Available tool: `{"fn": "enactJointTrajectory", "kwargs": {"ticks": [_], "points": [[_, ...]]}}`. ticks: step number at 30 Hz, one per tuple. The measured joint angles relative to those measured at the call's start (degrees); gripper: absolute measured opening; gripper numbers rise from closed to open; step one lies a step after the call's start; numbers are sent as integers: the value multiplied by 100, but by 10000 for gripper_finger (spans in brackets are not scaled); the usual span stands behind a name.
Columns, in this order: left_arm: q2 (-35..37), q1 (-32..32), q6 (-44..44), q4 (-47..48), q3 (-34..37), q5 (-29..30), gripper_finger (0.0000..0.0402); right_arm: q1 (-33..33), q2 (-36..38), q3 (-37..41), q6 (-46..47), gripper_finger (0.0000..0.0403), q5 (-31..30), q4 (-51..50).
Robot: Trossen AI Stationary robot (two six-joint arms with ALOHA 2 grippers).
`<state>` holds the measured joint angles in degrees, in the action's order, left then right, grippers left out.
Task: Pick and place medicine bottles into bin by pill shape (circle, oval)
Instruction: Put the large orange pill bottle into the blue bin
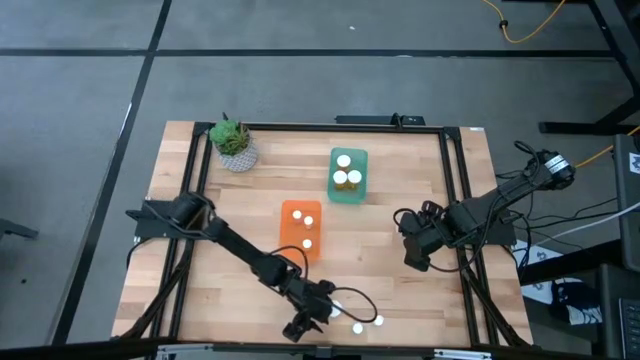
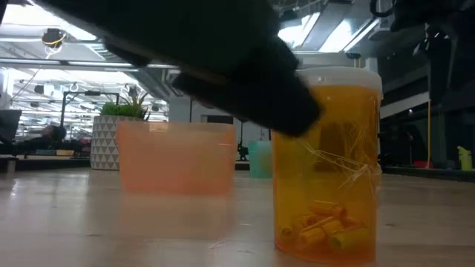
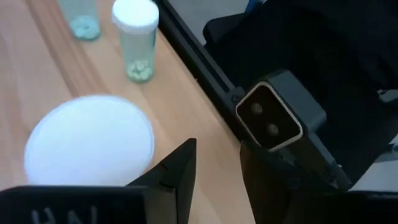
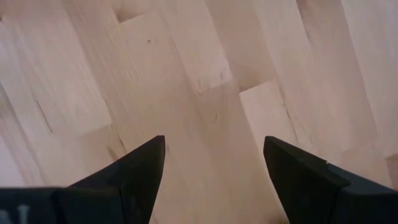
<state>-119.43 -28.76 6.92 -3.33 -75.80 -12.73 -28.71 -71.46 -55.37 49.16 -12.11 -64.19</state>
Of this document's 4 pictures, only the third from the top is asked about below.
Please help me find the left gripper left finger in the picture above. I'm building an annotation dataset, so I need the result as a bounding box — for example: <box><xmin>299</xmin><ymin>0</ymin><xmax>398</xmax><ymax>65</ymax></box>
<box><xmin>127</xmin><ymin>138</ymin><xmax>197</xmax><ymax>224</ymax></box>

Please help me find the black table edge frame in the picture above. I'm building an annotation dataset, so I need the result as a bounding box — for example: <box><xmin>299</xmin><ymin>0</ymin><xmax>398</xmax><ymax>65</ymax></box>
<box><xmin>154</xmin><ymin>0</ymin><xmax>249</xmax><ymax>144</ymax></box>

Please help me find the large amber pill bottle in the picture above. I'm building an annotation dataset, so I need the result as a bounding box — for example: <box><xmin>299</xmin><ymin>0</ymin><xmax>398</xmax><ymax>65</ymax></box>
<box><xmin>24</xmin><ymin>94</ymin><xmax>155</xmax><ymax>187</ymax></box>

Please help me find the slim clear pill bottle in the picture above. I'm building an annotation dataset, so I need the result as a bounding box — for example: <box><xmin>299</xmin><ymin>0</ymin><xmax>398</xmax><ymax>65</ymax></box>
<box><xmin>111</xmin><ymin>0</ymin><xmax>160</xmax><ymax>84</ymax></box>
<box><xmin>57</xmin><ymin>0</ymin><xmax>101</xmax><ymax>41</ymax></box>

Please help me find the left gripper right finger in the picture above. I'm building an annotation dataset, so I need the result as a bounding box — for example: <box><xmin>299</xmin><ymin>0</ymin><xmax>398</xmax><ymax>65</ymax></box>
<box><xmin>239</xmin><ymin>141</ymin><xmax>338</xmax><ymax>224</ymax></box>

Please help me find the black two-lens camera box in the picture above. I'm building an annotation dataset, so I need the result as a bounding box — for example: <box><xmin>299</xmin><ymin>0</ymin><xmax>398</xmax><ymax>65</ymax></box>
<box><xmin>235</xmin><ymin>68</ymin><xmax>352</xmax><ymax>191</ymax></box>

